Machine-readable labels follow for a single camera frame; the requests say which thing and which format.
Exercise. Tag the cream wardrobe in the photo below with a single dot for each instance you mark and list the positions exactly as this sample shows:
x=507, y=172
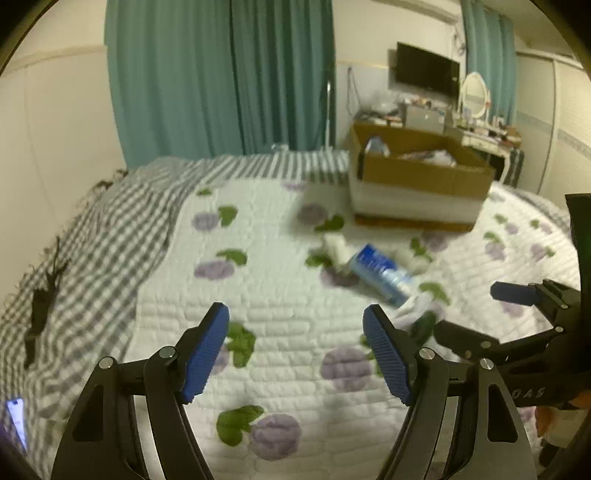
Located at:
x=554, y=129

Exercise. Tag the round white vanity mirror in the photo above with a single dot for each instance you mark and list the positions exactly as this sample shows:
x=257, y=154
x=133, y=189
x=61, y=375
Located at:
x=474, y=92

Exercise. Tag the white floral quilt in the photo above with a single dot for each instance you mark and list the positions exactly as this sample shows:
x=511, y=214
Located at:
x=286, y=300

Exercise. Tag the metal pole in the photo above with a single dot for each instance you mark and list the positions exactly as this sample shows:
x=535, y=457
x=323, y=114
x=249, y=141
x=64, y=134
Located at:
x=329, y=115

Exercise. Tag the white rolled sock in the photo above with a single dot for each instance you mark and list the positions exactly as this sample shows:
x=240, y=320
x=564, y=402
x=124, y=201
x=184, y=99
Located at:
x=334, y=249

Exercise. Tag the white crumpled fabric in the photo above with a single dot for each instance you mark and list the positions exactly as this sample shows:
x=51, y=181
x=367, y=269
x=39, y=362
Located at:
x=429, y=158

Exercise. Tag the white cloth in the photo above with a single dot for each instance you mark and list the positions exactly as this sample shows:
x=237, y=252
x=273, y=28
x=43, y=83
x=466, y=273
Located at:
x=415, y=311

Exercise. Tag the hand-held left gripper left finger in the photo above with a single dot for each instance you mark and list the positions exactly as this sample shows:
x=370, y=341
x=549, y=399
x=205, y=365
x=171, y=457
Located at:
x=207, y=350

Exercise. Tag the brown cardboard box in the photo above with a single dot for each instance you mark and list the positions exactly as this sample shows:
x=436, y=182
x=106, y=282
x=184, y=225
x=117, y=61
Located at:
x=425, y=180

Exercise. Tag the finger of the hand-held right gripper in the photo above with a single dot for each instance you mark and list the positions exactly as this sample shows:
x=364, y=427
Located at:
x=512, y=293
x=461, y=339

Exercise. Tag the black wall television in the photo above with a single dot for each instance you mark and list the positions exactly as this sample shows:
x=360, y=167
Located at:
x=427, y=69

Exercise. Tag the lit phone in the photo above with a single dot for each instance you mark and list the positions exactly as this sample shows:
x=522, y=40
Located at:
x=17, y=422

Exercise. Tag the clear plastic bag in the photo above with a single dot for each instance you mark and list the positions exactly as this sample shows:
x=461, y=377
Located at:
x=385, y=101

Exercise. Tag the grey checked blanket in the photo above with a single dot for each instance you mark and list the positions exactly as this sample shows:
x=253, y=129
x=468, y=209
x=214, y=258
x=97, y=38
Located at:
x=115, y=230

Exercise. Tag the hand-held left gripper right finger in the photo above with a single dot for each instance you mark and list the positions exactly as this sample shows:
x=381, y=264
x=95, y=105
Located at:
x=385, y=355

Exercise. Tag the narrow teal curtain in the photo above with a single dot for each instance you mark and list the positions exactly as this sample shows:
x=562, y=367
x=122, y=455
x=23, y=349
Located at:
x=489, y=50

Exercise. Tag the silver laptop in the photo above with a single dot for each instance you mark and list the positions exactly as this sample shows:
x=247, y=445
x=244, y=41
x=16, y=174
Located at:
x=427, y=117

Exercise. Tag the white dressing table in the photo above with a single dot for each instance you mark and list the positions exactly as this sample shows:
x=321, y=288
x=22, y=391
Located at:
x=489, y=143

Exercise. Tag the wide teal curtain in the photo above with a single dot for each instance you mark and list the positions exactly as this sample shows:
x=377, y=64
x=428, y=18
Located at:
x=207, y=78

